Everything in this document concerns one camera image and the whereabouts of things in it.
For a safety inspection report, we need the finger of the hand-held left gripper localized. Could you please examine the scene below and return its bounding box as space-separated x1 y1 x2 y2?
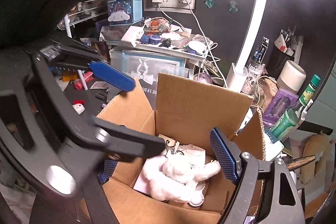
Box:
31 53 166 197
31 38 137 93

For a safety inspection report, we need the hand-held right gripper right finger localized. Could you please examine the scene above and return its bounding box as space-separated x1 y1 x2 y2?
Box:
209 127 306 224

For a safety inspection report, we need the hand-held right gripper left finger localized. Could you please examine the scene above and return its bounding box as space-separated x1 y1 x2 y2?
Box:
29 160 121 224

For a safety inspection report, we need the white fluffy plush toy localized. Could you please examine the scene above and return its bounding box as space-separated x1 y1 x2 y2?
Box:
142 147 222 207

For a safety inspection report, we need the cardboard box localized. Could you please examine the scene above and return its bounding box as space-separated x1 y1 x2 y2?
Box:
96 73 267 224

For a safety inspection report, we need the small white packet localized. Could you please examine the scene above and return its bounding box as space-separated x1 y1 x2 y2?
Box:
90 81 108 90

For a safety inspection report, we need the white drawer unit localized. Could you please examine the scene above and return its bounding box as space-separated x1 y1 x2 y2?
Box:
109 47 126 75

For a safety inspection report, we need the brown printed picture box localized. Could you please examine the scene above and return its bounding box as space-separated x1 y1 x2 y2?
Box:
91 40 111 62

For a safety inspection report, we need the clear zip bag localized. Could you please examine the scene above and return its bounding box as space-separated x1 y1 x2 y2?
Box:
122 49 189 104

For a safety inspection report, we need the red bottle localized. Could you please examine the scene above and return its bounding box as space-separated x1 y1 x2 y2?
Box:
74 72 93 90

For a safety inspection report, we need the white printed packet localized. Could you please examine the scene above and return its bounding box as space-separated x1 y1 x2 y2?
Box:
100 26 132 42

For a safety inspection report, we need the orange box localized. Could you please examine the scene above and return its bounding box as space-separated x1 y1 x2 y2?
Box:
59 70 79 82

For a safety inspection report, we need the white plush with red bow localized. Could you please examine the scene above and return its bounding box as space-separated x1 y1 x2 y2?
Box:
72 99 86 115

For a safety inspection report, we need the white small carton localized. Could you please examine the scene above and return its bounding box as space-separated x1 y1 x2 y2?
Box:
122 25 147 42

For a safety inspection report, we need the white desk shelf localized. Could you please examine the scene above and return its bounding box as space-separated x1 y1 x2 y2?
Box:
105 26 210 67

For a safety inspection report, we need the orange toy figure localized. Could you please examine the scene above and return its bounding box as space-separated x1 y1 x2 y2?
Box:
146 18 164 33

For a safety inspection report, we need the purple card box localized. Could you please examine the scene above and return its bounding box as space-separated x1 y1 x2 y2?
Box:
262 87 300 126

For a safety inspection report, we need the large green bottle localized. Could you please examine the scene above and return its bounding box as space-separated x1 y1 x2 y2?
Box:
269 105 305 140

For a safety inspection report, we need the brown patterned pen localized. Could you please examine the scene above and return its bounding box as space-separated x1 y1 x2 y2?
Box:
285 154 317 170

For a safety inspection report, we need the purple translucent ball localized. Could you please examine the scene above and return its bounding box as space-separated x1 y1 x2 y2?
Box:
196 72 213 85

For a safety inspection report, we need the tan plush toy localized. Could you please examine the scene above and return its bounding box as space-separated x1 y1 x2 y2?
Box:
299 133 332 185

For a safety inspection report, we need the white blue-rimmed bowl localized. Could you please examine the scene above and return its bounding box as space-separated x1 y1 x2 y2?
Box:
188 41 208 56

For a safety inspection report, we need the clear pen tube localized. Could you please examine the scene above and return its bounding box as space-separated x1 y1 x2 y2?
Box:
243 55 266 94

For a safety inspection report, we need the white cylindrical humidifier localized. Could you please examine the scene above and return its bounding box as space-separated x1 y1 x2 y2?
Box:
277 60 307 94

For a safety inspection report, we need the small green capped bottle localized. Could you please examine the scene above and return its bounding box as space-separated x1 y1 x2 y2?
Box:
298 74 321 109

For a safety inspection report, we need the black mesh holder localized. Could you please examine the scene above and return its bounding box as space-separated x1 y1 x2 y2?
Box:
270 28 305 75

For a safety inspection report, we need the white desk lamp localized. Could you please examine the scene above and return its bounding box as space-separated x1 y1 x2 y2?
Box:
226 0 331 94

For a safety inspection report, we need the white wire rack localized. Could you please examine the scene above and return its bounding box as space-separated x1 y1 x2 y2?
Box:
56 0 111 90

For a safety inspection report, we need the white charger cable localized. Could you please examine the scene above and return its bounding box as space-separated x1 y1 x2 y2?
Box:
157 3 187 31

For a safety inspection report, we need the white plug cable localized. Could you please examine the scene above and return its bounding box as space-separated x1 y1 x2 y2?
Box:
188 2 227 88

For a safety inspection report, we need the pale blue wall sticker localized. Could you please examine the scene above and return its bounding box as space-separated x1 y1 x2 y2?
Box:
227 0 239 13

